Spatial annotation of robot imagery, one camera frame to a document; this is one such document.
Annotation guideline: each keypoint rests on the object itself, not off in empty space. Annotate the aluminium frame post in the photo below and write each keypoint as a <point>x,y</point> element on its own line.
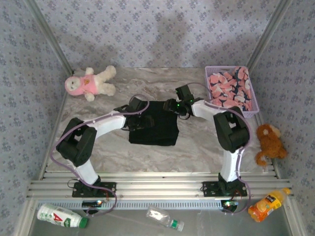
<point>53,39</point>
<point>268,34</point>

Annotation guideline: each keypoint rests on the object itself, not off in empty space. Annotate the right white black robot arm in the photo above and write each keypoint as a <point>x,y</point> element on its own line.
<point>231,130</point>

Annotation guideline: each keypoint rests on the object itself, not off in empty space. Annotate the clear empty plastic bottle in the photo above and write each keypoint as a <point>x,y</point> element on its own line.
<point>162,217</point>

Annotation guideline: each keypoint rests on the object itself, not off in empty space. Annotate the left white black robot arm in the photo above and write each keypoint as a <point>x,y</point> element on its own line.
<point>78,145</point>

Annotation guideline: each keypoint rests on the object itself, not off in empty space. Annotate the lilac plastic basket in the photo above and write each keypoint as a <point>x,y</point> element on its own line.
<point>248,113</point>

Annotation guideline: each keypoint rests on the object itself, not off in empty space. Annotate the small circuit board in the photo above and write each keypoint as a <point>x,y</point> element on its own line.
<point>229,204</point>
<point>92,203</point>

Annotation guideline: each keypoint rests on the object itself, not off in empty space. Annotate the black garment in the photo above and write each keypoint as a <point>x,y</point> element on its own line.
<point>160,132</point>

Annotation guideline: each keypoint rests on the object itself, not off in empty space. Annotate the white plush toy pink outfit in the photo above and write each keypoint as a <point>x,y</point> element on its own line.
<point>83,84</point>

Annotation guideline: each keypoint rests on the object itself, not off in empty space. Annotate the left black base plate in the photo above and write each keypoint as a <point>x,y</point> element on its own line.
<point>108,189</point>

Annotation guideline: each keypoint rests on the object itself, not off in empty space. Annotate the brown plush toy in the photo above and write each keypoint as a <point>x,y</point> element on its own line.
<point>270,142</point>

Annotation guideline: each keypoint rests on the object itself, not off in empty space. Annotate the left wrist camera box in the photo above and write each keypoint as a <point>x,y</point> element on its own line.
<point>136,104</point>

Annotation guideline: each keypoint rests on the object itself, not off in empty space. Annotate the orange juice bottle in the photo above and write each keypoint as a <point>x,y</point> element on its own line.
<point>267,205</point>

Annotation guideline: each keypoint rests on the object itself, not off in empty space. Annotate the pink patterned garment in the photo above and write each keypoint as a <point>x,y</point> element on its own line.
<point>229,91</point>

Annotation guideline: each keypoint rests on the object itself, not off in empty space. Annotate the aluminium rail frame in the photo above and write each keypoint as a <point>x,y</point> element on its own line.
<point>160,183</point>

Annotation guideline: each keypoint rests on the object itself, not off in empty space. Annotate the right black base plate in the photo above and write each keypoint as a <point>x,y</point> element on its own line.
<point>210,188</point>

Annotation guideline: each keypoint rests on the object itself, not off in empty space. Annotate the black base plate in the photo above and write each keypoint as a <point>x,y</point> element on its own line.
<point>210,188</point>
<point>108,189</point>

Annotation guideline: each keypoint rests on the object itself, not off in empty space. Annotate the white bottle green cap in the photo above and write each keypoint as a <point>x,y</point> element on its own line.
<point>59,216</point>

